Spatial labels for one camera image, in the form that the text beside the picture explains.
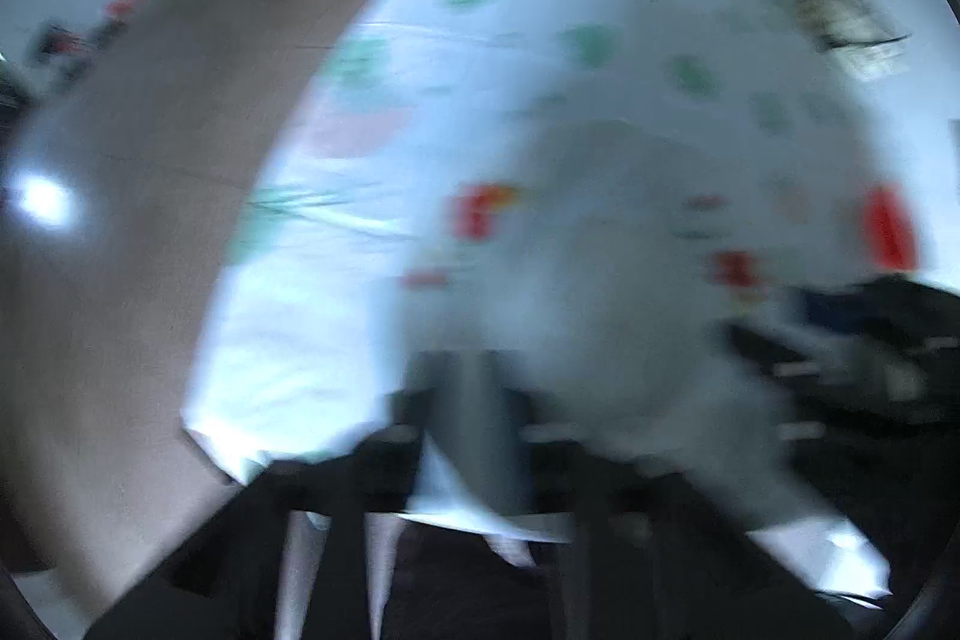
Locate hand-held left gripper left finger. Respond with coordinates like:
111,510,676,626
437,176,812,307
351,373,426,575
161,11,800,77
86,351,530,640

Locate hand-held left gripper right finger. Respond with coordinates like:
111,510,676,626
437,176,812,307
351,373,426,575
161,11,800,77
525,419,856,640

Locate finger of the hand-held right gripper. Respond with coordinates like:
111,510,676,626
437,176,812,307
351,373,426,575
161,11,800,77
787,280,923,345
724,321,923,405

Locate red bowl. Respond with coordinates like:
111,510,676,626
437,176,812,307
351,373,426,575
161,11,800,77
861,184,920,272

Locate white patterned cloth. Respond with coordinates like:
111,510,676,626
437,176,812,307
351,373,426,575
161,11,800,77
394,115,796,536

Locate white speckled electric pot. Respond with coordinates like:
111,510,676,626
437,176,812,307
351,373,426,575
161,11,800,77
780,0,912,82

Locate green cloud print tablecloth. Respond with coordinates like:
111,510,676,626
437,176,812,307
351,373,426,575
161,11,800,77
180,0,923,596

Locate red toy vehicles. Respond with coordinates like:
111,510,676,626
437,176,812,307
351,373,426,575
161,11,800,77
30,0,143,79

